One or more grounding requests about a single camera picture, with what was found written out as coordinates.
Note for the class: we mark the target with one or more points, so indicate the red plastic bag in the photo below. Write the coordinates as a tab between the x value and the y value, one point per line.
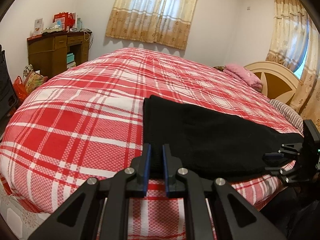
20	90

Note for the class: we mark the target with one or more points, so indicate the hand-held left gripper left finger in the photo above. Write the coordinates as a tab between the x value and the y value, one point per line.
146	170

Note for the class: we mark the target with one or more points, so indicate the black chair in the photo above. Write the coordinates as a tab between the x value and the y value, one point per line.
6	87

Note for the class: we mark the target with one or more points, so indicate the black pants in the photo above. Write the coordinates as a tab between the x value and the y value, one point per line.
212	135

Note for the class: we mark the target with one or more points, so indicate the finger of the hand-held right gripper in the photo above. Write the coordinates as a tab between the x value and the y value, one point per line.
273	156
285	173

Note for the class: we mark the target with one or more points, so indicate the short beige floral curtain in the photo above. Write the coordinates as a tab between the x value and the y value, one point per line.
152	12

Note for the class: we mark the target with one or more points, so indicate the floral fabric bag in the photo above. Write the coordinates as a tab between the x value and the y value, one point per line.
33	81

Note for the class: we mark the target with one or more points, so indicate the white printed box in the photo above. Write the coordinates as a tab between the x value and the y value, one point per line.
38	27

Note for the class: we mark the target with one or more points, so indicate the cream wooden headboard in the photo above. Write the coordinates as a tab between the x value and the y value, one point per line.
277	80

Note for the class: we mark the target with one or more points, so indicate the teal box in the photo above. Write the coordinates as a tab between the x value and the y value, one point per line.
70	58

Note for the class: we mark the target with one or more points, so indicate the pink folded blanket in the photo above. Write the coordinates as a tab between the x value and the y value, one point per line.
241	75

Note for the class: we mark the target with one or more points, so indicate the long beige floral curtain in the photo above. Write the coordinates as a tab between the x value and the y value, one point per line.
287	50

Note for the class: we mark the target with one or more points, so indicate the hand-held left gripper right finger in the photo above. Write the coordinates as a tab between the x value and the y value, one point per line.
165	170

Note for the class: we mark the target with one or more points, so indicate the red plaid bed sheet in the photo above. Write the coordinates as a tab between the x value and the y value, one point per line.
87	105

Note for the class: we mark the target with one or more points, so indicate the brown wooden desk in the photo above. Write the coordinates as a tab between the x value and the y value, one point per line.
47	52

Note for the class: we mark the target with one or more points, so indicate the red gift bag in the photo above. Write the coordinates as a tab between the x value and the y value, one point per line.
62	21

